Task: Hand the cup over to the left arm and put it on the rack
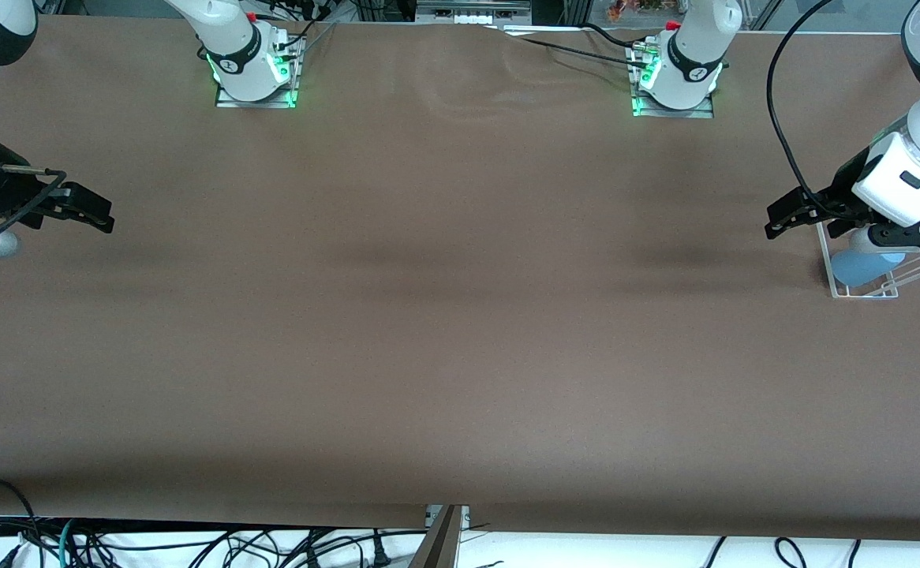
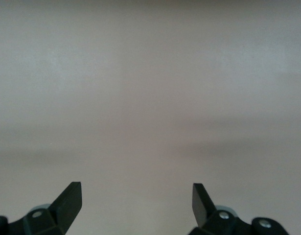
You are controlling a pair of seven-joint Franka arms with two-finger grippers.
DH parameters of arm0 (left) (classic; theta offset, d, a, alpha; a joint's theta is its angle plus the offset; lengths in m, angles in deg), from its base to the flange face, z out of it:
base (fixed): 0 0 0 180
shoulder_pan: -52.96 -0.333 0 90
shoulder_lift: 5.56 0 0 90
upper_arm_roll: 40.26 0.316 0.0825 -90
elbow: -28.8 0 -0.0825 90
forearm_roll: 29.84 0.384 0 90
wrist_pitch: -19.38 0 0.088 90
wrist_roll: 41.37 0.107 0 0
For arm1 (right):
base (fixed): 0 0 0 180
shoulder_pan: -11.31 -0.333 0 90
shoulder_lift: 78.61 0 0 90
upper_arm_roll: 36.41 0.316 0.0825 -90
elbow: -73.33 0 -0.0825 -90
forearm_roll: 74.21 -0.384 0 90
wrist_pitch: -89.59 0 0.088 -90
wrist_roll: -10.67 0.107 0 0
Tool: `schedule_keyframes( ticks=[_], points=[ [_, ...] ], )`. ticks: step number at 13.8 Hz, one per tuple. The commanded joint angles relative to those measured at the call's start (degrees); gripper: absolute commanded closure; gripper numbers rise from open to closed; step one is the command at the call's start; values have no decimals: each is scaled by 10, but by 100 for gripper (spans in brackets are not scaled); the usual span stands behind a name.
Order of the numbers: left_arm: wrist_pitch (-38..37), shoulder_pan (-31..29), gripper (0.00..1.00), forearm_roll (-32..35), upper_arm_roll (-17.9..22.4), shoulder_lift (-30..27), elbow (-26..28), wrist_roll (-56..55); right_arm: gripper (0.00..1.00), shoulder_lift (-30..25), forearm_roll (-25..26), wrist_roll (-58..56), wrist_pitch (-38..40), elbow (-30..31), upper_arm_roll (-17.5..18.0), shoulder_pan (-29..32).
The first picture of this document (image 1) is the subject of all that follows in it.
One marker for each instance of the brown table cover sheet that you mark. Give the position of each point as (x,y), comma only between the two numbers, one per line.
(460,379)

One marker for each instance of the brown table support beam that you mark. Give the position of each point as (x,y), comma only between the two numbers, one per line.
(438,548)

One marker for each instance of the small metal table bracket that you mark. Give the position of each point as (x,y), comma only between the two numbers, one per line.
(431,517)

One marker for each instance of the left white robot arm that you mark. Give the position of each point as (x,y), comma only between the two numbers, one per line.
(693,59)

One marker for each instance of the white power strip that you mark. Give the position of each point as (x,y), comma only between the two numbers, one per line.
(476,19)

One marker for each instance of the dark frame post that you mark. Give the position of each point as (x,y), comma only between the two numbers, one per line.
(576,9)

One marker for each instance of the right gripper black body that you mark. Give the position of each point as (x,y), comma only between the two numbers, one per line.
(4,193)

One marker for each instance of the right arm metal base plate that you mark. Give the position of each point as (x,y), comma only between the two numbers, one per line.
(227,101)

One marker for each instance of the blue plastic cup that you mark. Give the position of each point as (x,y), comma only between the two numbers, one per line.
(862,268)

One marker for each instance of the orange background object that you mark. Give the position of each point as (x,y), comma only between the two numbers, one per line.
(626,9)

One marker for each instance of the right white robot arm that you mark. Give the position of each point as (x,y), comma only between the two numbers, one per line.
(233,47)

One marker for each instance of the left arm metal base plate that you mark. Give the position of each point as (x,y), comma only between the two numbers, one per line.
(669,113)

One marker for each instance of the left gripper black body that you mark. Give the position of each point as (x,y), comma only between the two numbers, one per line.
(840,192)

